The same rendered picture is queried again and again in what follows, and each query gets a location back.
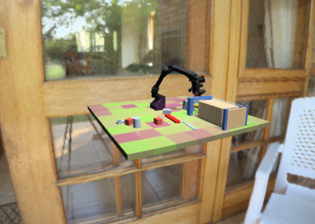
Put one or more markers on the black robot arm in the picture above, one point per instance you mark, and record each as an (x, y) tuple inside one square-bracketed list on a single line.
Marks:
[(167, 69)]

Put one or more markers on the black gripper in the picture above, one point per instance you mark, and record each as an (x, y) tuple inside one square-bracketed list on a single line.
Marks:
[(195, 89)]

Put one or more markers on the light blue cylinder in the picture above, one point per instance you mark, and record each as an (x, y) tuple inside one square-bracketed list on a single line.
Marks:
[(136, 122)]

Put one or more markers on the red flat bar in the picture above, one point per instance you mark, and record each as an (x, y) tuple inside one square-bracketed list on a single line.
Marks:
[(172, 118)]

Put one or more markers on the small orange block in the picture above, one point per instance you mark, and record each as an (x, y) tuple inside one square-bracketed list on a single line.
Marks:
[(128, 121), (158, 121)]

